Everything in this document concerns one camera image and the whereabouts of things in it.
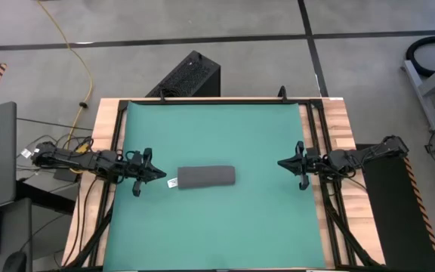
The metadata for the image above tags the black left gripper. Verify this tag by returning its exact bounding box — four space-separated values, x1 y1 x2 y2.
119 147 168 197

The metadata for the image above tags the black power adapter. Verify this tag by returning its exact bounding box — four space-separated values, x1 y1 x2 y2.
53 168 79 183

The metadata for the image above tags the black computer tower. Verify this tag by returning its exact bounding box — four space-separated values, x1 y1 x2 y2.
144 49 222 98

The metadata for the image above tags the grey woven towel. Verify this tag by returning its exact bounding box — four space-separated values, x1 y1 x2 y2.
167 164 237 190

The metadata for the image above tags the grey desk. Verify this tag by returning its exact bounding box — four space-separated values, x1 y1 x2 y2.
0 197 34 272

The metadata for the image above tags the yellow cable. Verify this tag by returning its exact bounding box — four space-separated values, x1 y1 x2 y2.
35 0 94 175

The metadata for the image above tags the black computer mouse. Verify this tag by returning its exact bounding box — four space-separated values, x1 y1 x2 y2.
1 250 28 272

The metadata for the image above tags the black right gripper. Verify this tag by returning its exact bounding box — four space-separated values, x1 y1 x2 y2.
276 141 332 190

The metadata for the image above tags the green table mat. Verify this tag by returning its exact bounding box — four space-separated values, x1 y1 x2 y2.
102 100 327 272

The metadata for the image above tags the grey metal stand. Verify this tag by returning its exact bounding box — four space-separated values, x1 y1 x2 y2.
401 52 435 132

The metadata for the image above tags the black metal table frame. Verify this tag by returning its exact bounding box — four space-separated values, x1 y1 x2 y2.
64 85 384 272

